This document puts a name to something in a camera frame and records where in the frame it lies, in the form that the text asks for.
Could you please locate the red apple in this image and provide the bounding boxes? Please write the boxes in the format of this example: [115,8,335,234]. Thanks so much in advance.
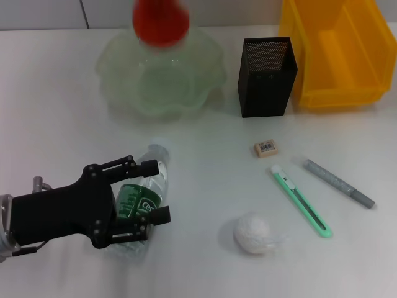
[132,0,191,48]

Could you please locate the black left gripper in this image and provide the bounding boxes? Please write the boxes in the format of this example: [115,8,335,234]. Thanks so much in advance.
[11,154,160,251]

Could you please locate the green utility knife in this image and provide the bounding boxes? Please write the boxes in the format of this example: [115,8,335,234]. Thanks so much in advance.
[269,164,333,239]

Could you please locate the yellow plastic bin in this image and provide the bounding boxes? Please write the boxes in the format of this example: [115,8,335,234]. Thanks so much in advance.
[278,0,391,109]

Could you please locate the black mesh pen holder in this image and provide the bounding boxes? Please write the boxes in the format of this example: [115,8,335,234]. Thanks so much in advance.
[237,37,299,119]

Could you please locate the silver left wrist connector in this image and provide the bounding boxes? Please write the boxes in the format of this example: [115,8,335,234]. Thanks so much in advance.
[32,175,53,193]

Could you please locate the grey glitter pen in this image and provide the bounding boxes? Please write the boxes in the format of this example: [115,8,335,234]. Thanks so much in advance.
[302,158,376,210]

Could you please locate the beige eraser with barcode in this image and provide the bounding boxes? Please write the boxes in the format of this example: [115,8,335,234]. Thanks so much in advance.
[253,140,278,160]

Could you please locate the clear green-label water bottle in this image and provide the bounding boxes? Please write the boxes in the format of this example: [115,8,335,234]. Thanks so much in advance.
[107,138,172,260]

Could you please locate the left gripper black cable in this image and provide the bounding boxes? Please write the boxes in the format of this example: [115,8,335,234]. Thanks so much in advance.
[11,238,50,257]

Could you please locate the white paper ball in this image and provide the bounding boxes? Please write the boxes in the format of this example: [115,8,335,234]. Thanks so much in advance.
[233,212,292,256]

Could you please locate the green glass fruit plate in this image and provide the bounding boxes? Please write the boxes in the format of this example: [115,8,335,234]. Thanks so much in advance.
[94,20,228,121]

